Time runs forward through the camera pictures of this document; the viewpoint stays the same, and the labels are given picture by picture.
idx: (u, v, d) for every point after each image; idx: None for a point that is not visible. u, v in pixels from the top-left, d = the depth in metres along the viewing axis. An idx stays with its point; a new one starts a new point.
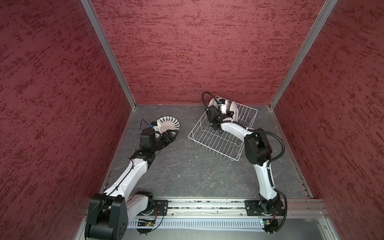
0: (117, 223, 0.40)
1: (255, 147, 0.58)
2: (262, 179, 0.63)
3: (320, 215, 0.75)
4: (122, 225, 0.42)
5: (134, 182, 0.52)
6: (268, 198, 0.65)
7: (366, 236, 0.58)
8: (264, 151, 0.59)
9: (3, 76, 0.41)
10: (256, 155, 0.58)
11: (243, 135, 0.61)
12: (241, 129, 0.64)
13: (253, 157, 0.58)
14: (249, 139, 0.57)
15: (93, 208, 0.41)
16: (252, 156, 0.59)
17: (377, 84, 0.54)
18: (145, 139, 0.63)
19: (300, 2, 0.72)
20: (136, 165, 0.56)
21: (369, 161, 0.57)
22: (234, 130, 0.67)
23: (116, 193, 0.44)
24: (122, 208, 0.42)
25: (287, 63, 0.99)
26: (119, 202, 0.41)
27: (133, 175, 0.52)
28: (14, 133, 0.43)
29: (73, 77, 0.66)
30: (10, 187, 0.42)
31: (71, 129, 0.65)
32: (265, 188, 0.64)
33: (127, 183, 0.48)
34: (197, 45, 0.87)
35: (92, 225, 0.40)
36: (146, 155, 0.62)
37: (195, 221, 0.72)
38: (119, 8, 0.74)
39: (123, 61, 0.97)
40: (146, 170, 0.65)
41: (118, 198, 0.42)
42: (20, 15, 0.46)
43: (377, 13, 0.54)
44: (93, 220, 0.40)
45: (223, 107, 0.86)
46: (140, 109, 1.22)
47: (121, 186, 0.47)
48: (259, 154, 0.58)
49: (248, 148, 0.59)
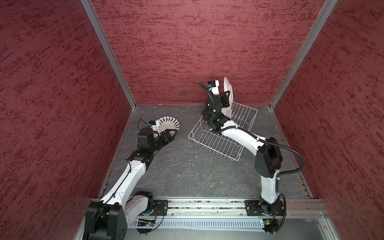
0: (117, 231, 0.40)
1: (268, 160, 0.49)
2: (269, 188, 0.60)
3: (320, 215, 0.75)
4: (121, 231, 0.42)
5: (132, 186, 0.51)
6: (272, 202, 0.63)
7: (366, 236, 0.58)
8: (276, 160, 0.53)
9: (3, 76, 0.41)
10: (270, 170, 0.50)
11: (252, 146, 0.53)
12: (248, 138, 0.54)
13: (265, 170, 0.52)
14: (263, 153, 0.49)
15: (91, 216, 0.40)
16: (264, 169, 0.52)
17: (377, 84, 0.54)
18: (143, 140, 0.61)
19: (300, 2, 0.72)
20: (134, 168, 0.54)
21: (369, 161, 0.57)
22: (239, 138, 0.58)
23: (113, 200, 0.43)
24: (120, 216, 0.41)
25: (287, 63, 0.99)
26: (116, 210, 0.40)
27: (131, 179, 0.50)
28: (14, 133, 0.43)
29: (73, 77, 0.66)
30: (10, 187, 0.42)
31: (71, 129, 0.65)
32: (268, 193, 0.62)
33: (124, 189, 0.46)
34: (197, 45, 0.87)
35: (90, 233, 0.40)
36: (144, 156, 0.60)
37: (195, 221, 0.72)
38: (119, 8, 0.74)
39: (123, 61, 0.97)
40: (144, 171, 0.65)
41: (115, 206, 0.42)
42: (20, 15, 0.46)
43: (377, 13, 0.54)
44: (90, 228, 0.40)
45: (213, 89, 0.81)
46: (141, 109, 1.22)
47: (119, 192, 0.45)
48: (272, 168, 0.51)
49: (260, 162, 0.52)
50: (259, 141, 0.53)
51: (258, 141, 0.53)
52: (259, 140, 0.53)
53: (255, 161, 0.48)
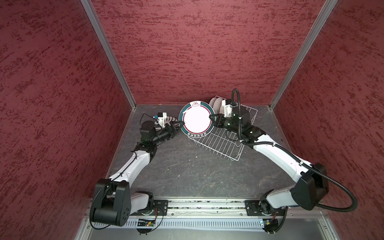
0: (122, 208, 0.42)
1: (313, 190, 0.42)
2: (285, 202, 0.56)
3: (320, 215, 0.75)
4: (126, 210, 0.44)
5: (138, 172, 0.54)
6: (275, 207, 0.62)
7: (366, 236, 0.58)
8: (320, 190, 0.45)
9: (3, 75, 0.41)
10: (312, 203, 0.42)
11: (292, 169, 0.46)
12: (288, 160, 0.47)
13: (308, 202, 0.43)
14: (308, 181, 0.41)
15: (98, 192, 0.42)
16: (306, 200, 0.44)
17: (377, 84, 0.54)
18: (145, 134, 0.63)
19: (300, 2, 0.72)
20: (139, 156, 0.58)
21: (369, 161, 0.57)
22: (276, 157, 0.50)
23: (121, 179, 0.46)
24: (126, 194, 0.43)
25: (287, 63, 0.99)
26: (123, 186, 0.43)
27: (137, 165, 0.53)
28: (14, 133, 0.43)
29: (73, 77, 0.66)
30: (10, 187, 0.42)
31: (71, 129, 0.65)
32: (278, 202, 0.60)
33: (131, 171, 0.50)
34: (197, 45, 0.87)
35: (96, 209, 0.42)
36: (148, 148, 0.63)
37: (195, 222, 0.72)
38: (119, 8, 0.74)
39: (123, 61, 0.97)
40: (148, 162, 0.61)
41: (122, 182, 0.44)
42: (20, 15, 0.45)
43: (378, 13, 0.54)
44: (97, 204, 0.42)
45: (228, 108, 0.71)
46: (141, 109, 1.22)
47: (126, 173, 0.48)
48: (316, 202, 0.43)
49: (301, 190, 0.44)
50: (302, 166, 0.45)
51: (301, 166, 0.45)
52: (302, 165, 0.45)
53: (295, 187, 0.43)
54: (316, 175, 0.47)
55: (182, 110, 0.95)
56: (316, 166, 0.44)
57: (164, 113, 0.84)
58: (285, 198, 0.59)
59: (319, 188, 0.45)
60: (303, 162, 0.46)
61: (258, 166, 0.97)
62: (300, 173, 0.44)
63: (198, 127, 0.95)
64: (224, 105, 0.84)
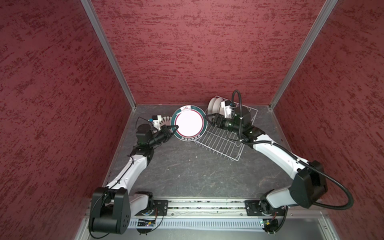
0: (122, 215, 0.41)
1: (309, 187, 0.42)
2: (285, 201, 0.56)
3: (320, 215, 0.75)
4: (126, 217, 0.43)
5: (135, 177, 0.53)
6: (275, 206, 0.62)
7: (366, 236, 0.58)
8: (317, 188, 0.45)
9: (3, 75, 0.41)
10: (309, 200, 0.42)
11: (290, 167, 0.47)
12: (285, 158, 0.48)
13: (305, 199, 0.44)
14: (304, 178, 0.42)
15: (97, 200, 0.41)
16: (303, 198, 0.44)
17: (377, 84, 0.54)
18: (141, 137, 0.62)
19: (300, 2, 0.72)
20: (136, 160, 0.57)
21: (369, 161, 0.57)
22: (274, 156, 0.52)
23: (118, 186, 0.45)
24: (125, 201, 0.42)
25: (287, 63, 0.99)
26: (122, 193, 0.42)
27: (133, 170, 0.52)
28: (14, 133, 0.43)
29: (73, 77, 0.66)
30: (10, 187, 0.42)
31: (71, 129, 0.65)
32: (278, 201, 0.60)
33: (129, 177, 0.49)
34: (197, 45, 0.87)
35: (95, 219, 0.41)
36: (145, 151, 0.63)
37: (195, 221, 0.72)
38: (119, 8, 0.74)
39: (123, 61, 0.97)
40: (146, 166, 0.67)
41: (120, 190, 0.44)
42: (20, 15, 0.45)
43: (377, 13, 0.54)
44: (96, 213, 0.41)
45: (228, 109, 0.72)
46: (141, 109, 1.22)
47: (123, 179, 0.48)
48: (313, 200, 0.43)
49: (298, 187, 0.45)
50: (299, 163, 0.46)
51: (298, 163, 0.46)
52: (299, 162, 0.46)
53: (292, 185, 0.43)
54: (313, 173, 0.47)
55: (176, 112, 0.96)
56: (314, 164, 0.45)
57: (160, 116, 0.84)
58: (285, 196, 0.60)
59: (317, 186, 0.45)
60: (300, 159, 0.47)
61: (258, 166, 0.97)
62: (297, 170, 0.44)
63: (191, 130, 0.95)
64: (224, 106, 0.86)
